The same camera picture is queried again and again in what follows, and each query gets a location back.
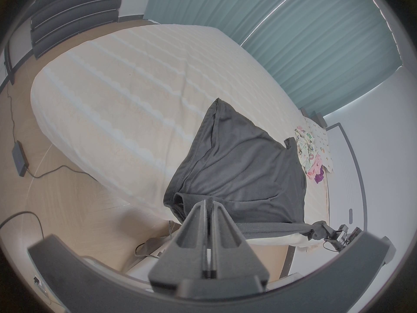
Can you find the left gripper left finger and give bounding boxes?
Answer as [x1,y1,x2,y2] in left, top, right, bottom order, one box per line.
[148,199,209,288]

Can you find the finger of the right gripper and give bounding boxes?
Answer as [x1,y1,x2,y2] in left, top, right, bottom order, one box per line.
[319,221,337,240]

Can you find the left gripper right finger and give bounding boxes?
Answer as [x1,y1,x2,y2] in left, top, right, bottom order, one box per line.
[210,198,271,283]

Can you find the black polo shirt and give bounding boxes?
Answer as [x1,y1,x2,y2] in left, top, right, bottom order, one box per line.
[163,98,327,240]

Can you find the bed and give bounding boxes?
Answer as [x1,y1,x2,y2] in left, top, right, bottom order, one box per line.
[30,23,369,278]

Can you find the white printed pillow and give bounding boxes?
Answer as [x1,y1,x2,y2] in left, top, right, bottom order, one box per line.
[304,116,336,174]

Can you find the grey bedside table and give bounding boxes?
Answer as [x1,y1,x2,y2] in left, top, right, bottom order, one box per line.
[300,107,325,125]

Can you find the blue-green curtain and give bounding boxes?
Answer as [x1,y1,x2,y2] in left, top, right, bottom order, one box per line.
[143,0,315,45]
[240,0,404,119]

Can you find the black power adapter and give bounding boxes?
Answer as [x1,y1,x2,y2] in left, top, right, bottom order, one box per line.
[12,140,30,177]

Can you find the black padded seat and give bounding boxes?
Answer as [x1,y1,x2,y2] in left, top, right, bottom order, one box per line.
[30,0,126,59]

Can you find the black cable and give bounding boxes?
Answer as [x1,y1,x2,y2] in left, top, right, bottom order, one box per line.
[5,43,94,179]
[0,211,45,241]

